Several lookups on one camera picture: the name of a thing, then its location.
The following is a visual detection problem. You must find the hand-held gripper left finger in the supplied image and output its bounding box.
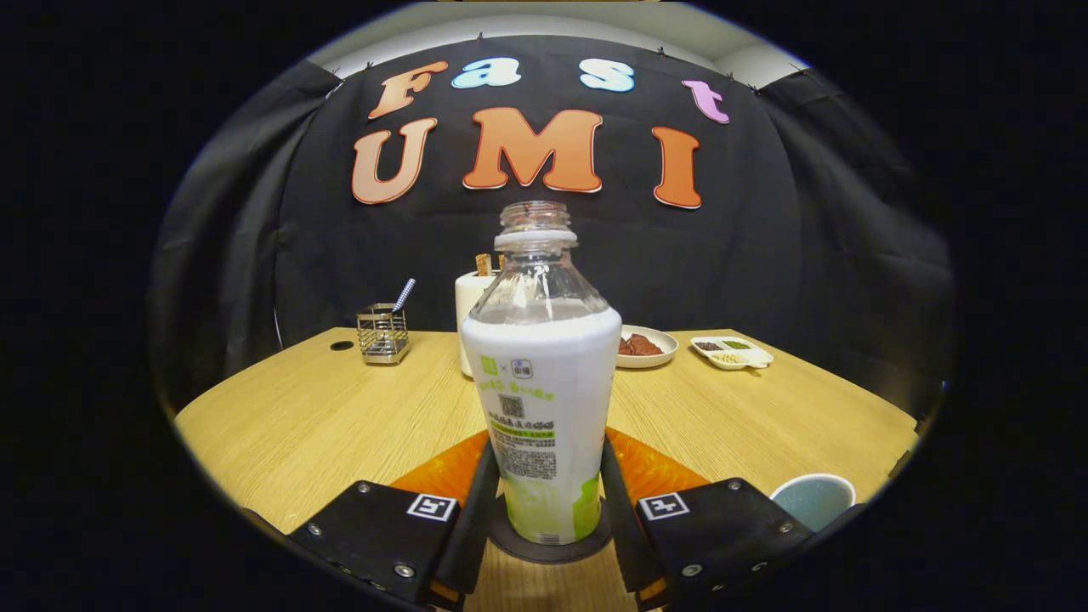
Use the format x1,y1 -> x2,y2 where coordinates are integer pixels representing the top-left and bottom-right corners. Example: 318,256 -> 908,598
285,429 -> 502,611

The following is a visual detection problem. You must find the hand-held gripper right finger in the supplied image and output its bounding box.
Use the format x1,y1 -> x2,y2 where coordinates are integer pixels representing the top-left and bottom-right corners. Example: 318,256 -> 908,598
600,428 -> 821,609

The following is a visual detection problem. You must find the dark brown round coaster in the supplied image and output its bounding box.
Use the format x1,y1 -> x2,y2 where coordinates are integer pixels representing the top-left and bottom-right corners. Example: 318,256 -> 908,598
489,497 -> 613,564

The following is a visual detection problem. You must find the clear juice bottle white label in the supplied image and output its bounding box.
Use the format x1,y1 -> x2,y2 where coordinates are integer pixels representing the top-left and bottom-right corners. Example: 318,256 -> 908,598
460,201 -> 623,546

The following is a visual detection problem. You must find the white cup with handle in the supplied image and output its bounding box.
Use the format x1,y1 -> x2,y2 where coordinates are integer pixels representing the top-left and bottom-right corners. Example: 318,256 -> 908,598
770,473 -> 858,533

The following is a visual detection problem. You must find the wooden table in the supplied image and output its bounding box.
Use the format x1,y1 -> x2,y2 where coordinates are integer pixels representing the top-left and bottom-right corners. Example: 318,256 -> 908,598
174,327 -> 923,612

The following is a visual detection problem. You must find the white round plate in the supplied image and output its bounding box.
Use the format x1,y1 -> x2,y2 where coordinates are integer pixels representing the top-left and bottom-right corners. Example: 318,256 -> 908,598
615,325 -> 680,369

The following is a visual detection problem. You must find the white divided snack tray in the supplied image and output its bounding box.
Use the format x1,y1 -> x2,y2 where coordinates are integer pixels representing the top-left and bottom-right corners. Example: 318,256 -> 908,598
689,336 -> 774,371

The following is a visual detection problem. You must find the white toaster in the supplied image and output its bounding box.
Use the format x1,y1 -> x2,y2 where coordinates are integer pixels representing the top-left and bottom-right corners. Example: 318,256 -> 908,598
455,268 -> 504,379

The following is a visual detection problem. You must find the metal wire utensil holder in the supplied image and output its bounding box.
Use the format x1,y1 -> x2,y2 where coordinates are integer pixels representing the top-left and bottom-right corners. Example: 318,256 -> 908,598
356,303 -> 411,366

